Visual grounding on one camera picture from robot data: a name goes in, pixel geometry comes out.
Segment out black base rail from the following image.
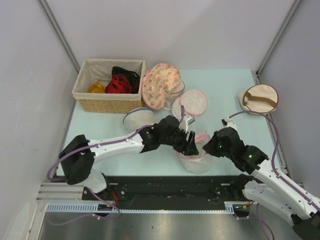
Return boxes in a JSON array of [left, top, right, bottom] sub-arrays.
[[96, 175, 247, 202]]

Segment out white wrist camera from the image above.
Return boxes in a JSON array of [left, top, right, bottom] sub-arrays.
[[221, 117, 237, 130], [179, 114, 196, 132]]

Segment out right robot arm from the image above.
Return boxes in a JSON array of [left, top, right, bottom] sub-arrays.
[[203, 127, 320, 240]]

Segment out red bra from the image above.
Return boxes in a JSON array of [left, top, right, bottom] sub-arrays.
[[105, 74, 140, 94]]

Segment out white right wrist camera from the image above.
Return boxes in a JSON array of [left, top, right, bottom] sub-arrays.
[[221, 117, 237, 130]]

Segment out woven wicker basket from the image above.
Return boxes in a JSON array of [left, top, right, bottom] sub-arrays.
[[72, 59, 146, 114]]

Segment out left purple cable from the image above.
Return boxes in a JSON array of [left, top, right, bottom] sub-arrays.
[[47, 104, 186, 221]]

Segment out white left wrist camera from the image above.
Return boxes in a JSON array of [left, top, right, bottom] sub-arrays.
[[179, 114, 196, 132]]

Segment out beige mesh bag under floral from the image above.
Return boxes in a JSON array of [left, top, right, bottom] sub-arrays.
[[163, 81, 185, 111]]

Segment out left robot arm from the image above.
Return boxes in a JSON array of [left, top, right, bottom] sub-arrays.
[[58, 115, 199, 200]]

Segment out pink-trimmed mesh laundry bag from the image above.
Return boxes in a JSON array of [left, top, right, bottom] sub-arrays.
[[175, 130, 214, 174]]

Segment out floral peach laundry bag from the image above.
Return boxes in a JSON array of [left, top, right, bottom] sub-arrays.
[[141, 63, 181, 110]]

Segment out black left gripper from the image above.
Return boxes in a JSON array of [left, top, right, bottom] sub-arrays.
[[159, 125, 199, 156]]

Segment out white slotted cable duct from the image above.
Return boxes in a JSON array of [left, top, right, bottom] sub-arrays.
[[46, 200, 250, 214]]

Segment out mustard yellow garment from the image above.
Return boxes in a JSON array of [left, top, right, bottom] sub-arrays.
[[87, 81, 106, 94]]

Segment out beige brown-trimmed laundry bag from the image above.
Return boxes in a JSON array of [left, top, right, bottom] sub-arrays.
[[237, 84, 279, 114]]

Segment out black garment in basket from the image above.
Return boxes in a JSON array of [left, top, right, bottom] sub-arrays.
[[111, 66, 140, 86]]

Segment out grey-rimmed white mesh bag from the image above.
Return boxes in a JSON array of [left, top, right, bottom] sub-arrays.
[[122, 107, 157, 132]]

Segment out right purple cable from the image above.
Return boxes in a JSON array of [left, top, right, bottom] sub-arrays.
[[228, 110, 313, 203]]

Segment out purple cable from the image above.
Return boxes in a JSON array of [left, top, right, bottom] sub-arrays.
[[47, 104, 186, 221], [228, 110, 313, 203]]

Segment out pink-trimmed mesh bag rear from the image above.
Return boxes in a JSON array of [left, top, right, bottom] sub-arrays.
[[171, 89, 208, 120]]

